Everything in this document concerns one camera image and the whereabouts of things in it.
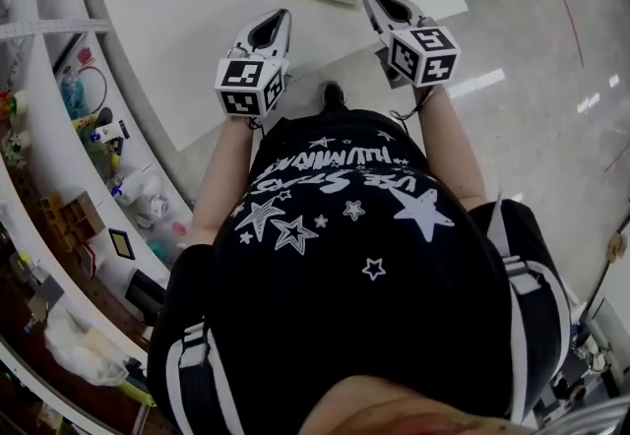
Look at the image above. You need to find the grey harness strap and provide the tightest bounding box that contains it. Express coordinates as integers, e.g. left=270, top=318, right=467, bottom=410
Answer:
left=490, top=194, right=543, bottom=297
left=177, top=322, right=214, bottom=371

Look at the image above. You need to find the white shelving unit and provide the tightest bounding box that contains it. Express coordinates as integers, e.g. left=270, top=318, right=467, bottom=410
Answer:
left=0, top=0, right=196, bottom=435

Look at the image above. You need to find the person's right forearm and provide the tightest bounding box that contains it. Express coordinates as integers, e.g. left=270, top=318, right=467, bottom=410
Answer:
left=411, top=85, right=489, bottom=214

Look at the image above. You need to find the black box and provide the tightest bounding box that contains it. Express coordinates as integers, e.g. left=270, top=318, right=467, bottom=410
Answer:
left=124, top=269, right=167, bottom=324

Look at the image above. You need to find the small black picture frame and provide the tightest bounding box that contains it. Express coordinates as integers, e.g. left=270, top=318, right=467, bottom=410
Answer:
left=107, top=226, right=137, bottom=262

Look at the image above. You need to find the metal equipment stand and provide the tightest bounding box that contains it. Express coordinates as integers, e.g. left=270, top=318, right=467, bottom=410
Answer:
left=538, top=206, right=630, bottom=424

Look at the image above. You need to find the person's left forearm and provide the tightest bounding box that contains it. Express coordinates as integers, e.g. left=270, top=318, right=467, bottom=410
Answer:
left=188, top=116, right=255, bottom=248

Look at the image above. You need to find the black shoe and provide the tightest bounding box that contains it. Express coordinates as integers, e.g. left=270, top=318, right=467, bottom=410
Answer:
left=322, top=81, right=349, bottom=115

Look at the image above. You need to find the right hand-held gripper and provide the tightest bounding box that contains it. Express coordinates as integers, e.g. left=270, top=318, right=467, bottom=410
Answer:
left=362, top=0, right=463, bottom=90

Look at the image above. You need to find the black star-print shirt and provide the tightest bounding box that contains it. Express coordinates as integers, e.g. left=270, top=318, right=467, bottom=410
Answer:
left=146, top=107, right=572, bottom=435

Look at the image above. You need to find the wooden compartment organizer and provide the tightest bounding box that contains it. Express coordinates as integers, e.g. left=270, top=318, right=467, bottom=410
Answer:
left=37, top=190, right=106, bottom=255

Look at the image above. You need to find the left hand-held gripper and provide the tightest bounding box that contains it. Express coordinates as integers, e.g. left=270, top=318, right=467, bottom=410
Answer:
left=213, top=8, right=293, bottom=120

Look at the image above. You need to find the thin floor cable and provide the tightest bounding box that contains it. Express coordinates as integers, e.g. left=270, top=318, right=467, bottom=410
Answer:
left=529, top=0, right=587, bottom=70

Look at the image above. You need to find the white plastic jug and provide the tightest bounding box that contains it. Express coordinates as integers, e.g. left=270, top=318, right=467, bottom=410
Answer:
left=110, top=170, right=147, bottom=207

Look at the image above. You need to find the clear plastic bag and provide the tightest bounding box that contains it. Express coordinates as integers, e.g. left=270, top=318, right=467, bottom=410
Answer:
left=42, top=307, right=130, bottom=387

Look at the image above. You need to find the thin ring hoop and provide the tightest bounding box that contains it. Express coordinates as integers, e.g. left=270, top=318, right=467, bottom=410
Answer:
left=77, top=64, right=109, bottom=115

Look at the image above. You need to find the white mug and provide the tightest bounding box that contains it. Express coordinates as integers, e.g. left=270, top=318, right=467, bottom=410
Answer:
left=149, top=195, right=172, bottom=220

